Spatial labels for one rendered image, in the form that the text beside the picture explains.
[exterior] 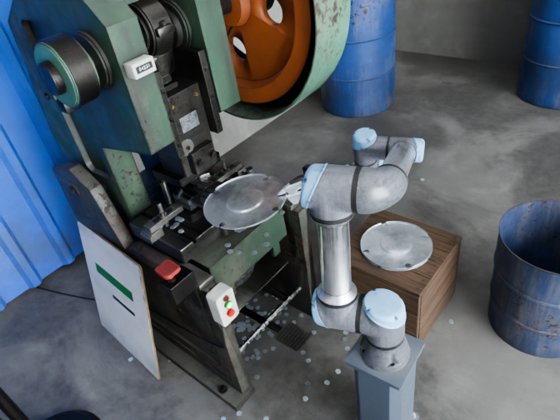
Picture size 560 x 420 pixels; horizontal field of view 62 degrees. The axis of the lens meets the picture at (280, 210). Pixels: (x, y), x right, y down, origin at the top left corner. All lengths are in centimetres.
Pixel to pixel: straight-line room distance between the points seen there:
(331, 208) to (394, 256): 85
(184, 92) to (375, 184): 71
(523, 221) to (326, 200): 118
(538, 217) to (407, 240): 53
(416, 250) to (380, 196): 89
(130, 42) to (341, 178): 66
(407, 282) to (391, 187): 80
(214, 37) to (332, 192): 67
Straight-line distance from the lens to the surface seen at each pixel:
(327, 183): 113
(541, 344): 213
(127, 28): 135
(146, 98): 140
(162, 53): 151
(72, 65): 133
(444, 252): 201
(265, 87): 175
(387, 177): 114
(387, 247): 199
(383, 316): 135
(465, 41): 467
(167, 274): 147
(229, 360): 185
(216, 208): 161
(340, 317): 139
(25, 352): 264
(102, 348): 243
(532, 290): 191
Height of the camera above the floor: 172
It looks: 37 degrees down
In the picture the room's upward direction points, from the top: 10 degrees counter-clockwise
